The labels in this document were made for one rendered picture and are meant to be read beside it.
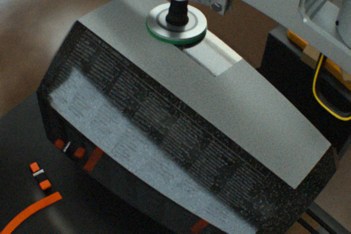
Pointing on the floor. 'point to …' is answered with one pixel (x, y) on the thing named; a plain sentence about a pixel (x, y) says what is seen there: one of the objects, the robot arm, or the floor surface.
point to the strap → (30, 211)
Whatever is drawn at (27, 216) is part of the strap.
